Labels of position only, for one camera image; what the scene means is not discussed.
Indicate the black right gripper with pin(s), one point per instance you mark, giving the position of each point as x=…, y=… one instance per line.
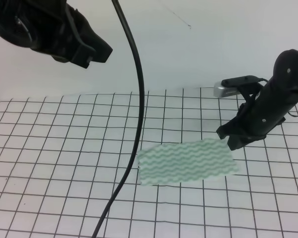
x=260, y=115

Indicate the green wavy striped towel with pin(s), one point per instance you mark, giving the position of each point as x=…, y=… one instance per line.
x=184, y=162

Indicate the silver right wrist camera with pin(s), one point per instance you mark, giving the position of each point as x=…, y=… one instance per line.
x=245, y=85

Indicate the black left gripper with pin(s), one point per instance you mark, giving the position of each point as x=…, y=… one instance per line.
x=54, y=28

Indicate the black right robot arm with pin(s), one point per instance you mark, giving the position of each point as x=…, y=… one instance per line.
x=285, y=70

